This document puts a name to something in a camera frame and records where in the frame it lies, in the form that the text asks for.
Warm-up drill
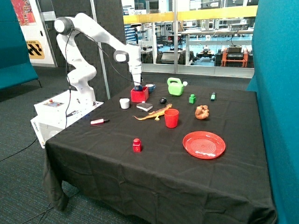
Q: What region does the blue white cup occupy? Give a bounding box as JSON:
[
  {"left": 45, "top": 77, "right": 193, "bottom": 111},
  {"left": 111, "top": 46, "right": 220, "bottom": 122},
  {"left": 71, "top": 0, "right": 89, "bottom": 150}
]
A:
[{"left": 145, "top": 84, "right": 156, "bottom": 94}]

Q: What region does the black marker on cabinet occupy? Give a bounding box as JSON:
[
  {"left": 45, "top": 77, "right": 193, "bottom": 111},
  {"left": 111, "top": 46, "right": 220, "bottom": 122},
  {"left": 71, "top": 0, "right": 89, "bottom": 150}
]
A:
[{"left": 66, "top": 111, "right": 79, "bottom": 117}]

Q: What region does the red square pot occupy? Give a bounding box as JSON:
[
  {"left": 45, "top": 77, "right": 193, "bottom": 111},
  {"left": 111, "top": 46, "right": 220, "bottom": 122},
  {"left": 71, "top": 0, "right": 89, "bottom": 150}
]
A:
[{"left": 130, "top": 87, "right": 149, "bottom": 103}]

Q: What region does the green toy block bottle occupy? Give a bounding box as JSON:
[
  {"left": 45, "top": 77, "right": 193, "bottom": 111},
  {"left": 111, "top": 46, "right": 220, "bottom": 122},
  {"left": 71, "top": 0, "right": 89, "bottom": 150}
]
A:
[{"left": 189, "top": 94, "right": 196, "bottom": 104}]

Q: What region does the red salt shaker block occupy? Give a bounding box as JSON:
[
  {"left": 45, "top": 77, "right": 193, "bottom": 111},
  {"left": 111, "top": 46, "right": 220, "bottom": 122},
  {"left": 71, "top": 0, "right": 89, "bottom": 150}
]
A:
[{"left": 133, "top": 138, "right": 142, "bottom": 153}]

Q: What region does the red white marker pen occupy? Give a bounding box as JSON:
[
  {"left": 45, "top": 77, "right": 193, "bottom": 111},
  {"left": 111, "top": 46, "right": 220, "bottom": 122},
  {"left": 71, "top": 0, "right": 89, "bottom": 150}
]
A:
[{"left": 90, "top": 119, "right": 110, "bottom": 125}]

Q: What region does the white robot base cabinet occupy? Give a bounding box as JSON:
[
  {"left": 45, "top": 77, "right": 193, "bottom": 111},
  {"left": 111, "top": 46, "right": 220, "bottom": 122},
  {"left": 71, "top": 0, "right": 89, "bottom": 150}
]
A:
[{"left": 31, "top": 90, "right": 103, "bottom": 148}]

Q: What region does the red plastic cup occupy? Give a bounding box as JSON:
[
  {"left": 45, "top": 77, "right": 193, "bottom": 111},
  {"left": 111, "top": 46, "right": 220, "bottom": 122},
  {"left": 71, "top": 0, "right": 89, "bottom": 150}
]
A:
[{"left": 164, "top": 109, "right": 179, "bottom": 128}]

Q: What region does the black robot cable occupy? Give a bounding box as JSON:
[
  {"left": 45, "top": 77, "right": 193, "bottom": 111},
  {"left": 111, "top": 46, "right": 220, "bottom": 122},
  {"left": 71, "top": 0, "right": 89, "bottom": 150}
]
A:
[{"left": 64, "top": 29, "right": 136, "bottom": 129}]

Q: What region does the red round plate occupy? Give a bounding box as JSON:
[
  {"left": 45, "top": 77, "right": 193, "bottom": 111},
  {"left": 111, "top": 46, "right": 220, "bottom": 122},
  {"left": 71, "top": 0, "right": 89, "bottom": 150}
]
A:
[{"left": 183, "top": 131, "right": 226, "bottom": 160}]

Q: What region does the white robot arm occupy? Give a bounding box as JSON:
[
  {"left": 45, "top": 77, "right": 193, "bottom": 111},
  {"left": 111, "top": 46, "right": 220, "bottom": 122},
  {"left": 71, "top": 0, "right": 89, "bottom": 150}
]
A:
[{"left": 54, "top": 13, "right": 142, "bottom": 108}]

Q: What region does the black white board eraser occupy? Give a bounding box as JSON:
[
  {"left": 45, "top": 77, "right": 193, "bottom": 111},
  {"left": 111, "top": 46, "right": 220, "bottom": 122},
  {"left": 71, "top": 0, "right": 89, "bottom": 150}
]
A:
[{"left": 136, "top": 103, "right": 153, "bottom": 112}]

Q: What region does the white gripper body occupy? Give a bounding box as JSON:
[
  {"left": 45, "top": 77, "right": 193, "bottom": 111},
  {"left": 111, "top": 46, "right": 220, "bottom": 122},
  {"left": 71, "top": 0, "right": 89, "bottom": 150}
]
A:
[{"left": 132, "top": 71, "right": 142, "bottom": 86}]

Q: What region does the yellow orange toy lizard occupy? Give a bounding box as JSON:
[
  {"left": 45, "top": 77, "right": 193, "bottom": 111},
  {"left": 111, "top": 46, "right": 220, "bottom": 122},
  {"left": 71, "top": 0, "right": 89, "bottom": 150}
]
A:
[{"left": 133, "top": 104, "right": 172, "bottom": 121}]

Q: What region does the brown toy monkey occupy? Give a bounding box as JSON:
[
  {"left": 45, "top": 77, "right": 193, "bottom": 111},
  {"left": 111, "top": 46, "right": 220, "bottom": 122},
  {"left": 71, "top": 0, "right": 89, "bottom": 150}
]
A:
[{"left": 195, "top": 105, "right": 209, "bottom": 120}]

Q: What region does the green highlighter marker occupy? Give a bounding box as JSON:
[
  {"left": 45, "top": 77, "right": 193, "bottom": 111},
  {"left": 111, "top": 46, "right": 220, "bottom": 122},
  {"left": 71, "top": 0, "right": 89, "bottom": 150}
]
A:
[{"left": 210, "top": 92, "right": 216, "bottom": 101}]

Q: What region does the white plastic cup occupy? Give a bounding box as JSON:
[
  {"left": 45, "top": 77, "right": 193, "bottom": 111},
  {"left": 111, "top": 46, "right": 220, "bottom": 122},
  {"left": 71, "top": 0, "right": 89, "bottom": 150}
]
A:
[{"left": 119, "top": 98, "right": 130, "bottom": 110}]

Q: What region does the teal sofa bench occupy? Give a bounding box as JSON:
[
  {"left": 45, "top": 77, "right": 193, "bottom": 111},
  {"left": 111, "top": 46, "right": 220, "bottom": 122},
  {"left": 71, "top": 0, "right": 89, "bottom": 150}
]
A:
[{"left": 0, "top": 0, "right": 39, "bottom": 90}]

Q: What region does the teal partition panel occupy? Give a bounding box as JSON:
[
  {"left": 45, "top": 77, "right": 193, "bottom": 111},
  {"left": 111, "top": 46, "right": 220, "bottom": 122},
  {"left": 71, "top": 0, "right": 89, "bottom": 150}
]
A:
[{"left": 248, "top": 0, "right": 299, "bottom": 224}]

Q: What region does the dark blue plastic eggplant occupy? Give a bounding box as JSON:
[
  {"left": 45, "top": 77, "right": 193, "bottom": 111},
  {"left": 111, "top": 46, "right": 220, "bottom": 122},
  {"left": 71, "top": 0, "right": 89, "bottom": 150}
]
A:
[{"left": 159, "top": 97, "right": 167, "bottom": 105}]

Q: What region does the blue ball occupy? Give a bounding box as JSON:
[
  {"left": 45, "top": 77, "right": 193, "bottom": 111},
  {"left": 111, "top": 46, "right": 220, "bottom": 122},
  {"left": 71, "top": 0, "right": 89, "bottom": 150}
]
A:
[{"left": 134, "top": 85, "right": 143, "bottom": 91}]

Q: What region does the green toy watering can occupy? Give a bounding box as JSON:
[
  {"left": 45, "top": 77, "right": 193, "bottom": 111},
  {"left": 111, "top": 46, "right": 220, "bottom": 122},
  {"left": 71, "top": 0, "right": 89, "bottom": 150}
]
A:
[{"left": 167, "top": 77, "right": 188, "bottom": 96}]

